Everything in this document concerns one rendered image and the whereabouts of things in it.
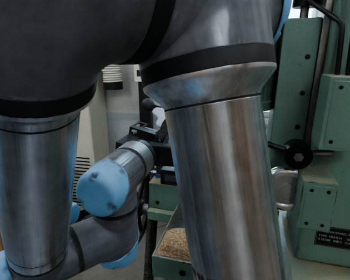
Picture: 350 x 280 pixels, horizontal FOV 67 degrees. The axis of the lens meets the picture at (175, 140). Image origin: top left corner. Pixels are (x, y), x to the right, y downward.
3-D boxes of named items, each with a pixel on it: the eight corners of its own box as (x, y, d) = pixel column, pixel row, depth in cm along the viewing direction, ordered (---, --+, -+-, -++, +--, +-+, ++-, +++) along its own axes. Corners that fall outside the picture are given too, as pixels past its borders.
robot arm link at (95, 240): (71, 261, 47) (63, 208, 44) (126, 236, 54) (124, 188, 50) (88, 291, 41) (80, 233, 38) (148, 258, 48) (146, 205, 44)
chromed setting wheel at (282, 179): (258, 203, 71) (262, 160, 67) (308, 210, 68) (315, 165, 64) (258, 209, 68) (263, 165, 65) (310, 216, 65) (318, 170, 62)
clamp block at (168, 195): (163, 187, 98) (162, 165, 96) (198, 191, 95) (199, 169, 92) (148, 208, 85) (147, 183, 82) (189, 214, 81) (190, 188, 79)
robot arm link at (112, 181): (74, 219, 41) (68, 168, 38) (109, 186, 51) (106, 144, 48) (120, 228, 39) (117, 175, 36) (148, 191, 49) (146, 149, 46)
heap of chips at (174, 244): (166, 230, 70) (166, 218, 68) (220, 239, 66) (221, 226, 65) (155, 253, 61) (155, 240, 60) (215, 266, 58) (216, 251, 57)
